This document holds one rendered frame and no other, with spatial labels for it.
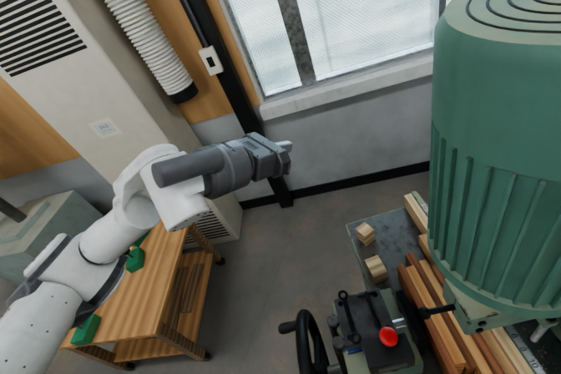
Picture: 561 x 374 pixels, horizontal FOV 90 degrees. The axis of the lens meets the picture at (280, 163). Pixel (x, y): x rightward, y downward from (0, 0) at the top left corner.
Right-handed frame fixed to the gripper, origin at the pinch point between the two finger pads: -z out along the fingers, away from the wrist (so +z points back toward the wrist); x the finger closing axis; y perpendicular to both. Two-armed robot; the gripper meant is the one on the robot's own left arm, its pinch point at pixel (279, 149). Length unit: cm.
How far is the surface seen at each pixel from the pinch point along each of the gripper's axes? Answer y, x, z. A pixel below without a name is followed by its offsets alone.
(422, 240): -18.2, 27.9, -25.0
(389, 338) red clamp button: -20.7, 33.0, 1.8
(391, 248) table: -24.5, 22.9, -23.5
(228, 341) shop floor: -141, -30, -17
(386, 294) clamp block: -23.7, 28.4, -8.9
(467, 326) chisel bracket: -14.0, 40.9, -4.8
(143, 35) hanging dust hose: 4, -104, -16
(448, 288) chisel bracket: -11.3, 36.3, -6.9
